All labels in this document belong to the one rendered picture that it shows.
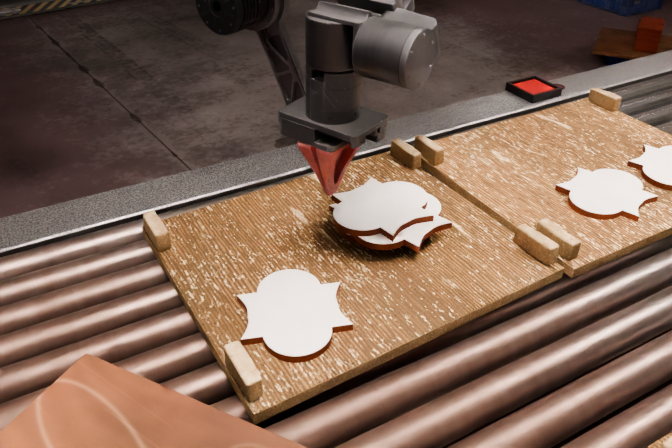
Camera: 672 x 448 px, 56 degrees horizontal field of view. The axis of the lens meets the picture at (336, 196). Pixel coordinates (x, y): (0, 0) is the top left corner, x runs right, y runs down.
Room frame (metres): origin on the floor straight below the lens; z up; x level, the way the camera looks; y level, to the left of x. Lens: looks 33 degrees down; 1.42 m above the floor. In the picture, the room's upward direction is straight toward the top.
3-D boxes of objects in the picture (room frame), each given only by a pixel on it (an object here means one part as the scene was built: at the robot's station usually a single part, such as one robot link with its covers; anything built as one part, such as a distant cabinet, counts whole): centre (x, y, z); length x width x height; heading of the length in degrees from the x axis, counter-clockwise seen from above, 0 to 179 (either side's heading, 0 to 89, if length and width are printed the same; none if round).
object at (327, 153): (0.61, 0.01, 1.08); 0.07 x 0.07 x 0.09; 54
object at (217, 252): (0.64, -0.01, 0.93); 0.41 x 0.35 x 0.02; 121
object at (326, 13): (0.60, 0.00, 1.21); 0.07 x 0.06 x 0.07; 54
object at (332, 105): (0.61, 0.00, 1.15); 0.10 x 0.07 x 0.07; 54
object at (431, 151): (0.86, -0.14, 0.95); 0.06 x 0.02 x 0.03; 29
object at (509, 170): (0.84, -0.38, 0.93); 0.41 x 0.35 x 0.02; 119
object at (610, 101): (1.05, -0.48, 0.95); 0.06 x 0.02 x 0.03; 29
